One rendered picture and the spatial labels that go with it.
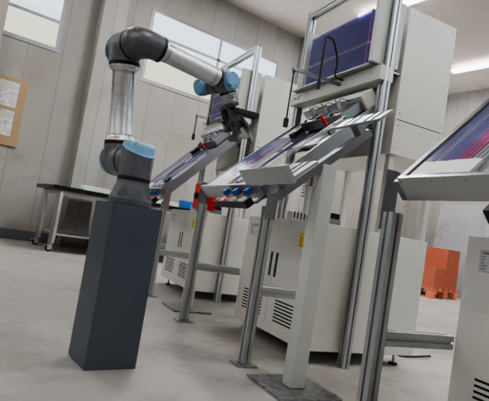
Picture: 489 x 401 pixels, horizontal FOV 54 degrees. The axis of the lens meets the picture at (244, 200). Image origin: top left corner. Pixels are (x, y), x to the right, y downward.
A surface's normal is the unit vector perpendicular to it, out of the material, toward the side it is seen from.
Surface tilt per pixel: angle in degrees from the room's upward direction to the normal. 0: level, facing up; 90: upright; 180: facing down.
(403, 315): 90
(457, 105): 90
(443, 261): 90
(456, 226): 83
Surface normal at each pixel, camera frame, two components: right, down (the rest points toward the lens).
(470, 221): -0.77, -0.29
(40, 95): 0.57, 0.04
